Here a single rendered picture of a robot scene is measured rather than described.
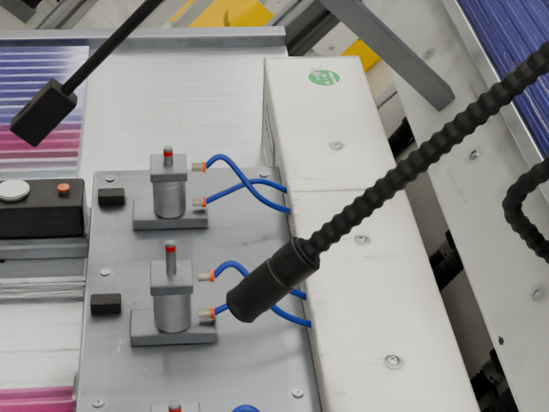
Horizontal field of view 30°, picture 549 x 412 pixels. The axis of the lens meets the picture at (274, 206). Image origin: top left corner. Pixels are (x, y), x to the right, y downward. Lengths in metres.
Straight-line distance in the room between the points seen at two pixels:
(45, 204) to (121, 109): 0.21
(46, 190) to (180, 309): 0.20
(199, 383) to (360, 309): 0.10
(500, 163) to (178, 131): 0.35
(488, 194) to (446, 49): 0.16
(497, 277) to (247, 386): 0.15
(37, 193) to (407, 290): 0.29
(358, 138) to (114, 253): 0.20
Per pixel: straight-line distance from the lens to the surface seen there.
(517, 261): 0.58
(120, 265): 0.66
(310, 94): 0.80
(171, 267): 0.58
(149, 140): 0.89
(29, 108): 0.69
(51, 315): 0.72
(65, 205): 0.74
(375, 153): 0.74
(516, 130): 0.59
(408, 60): 0.68
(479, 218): 0.62
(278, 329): 0.62
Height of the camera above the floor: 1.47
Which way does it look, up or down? 21 degrees down
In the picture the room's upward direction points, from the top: 50 degrees clockwise
